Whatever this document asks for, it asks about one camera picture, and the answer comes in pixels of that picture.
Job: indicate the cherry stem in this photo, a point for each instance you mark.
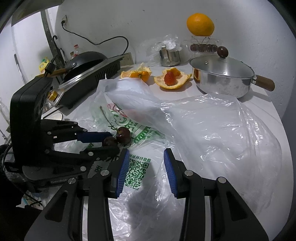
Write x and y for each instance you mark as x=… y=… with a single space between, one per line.
x=109 y=123

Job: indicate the black wok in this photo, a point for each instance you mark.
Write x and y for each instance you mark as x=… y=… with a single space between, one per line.
x=83 y=62

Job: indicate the red capped bottle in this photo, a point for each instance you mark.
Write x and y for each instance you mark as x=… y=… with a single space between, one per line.
x=76 y=50

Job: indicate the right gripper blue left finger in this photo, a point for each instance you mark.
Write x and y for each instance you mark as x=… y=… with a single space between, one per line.
x=118 y=170

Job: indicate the induction cooker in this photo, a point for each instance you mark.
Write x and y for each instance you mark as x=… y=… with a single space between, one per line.
x=74 y=89

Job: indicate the glass fruit stand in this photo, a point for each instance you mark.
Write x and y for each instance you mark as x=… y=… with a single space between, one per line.
x=201 y=45

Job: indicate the whole orange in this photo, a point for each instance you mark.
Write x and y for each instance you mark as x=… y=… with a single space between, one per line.
x=200 y=25

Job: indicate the clear printed plastic bag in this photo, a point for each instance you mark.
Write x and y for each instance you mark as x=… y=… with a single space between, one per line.
x=214 y=135

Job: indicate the steel cup in bag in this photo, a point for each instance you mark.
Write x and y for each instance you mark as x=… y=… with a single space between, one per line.
x=164 y=51

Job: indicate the orange peel piece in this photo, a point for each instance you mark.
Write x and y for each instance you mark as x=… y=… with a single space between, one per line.
x=142 y=72

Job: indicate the dark cherry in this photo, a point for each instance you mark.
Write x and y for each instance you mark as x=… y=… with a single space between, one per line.
x=123 y=135
x=110 y=141

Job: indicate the orange peel with strawberry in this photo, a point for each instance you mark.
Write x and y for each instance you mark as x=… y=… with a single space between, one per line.
x=172 y=78

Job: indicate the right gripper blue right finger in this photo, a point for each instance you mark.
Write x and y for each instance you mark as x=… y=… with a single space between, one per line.
x=174 y=171

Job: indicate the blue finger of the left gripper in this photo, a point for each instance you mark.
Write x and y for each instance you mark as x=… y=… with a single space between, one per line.
x=100 y=153
x=93 y=137

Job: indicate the steel pot with lid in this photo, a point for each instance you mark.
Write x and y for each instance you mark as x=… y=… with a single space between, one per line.
x=221 y=74

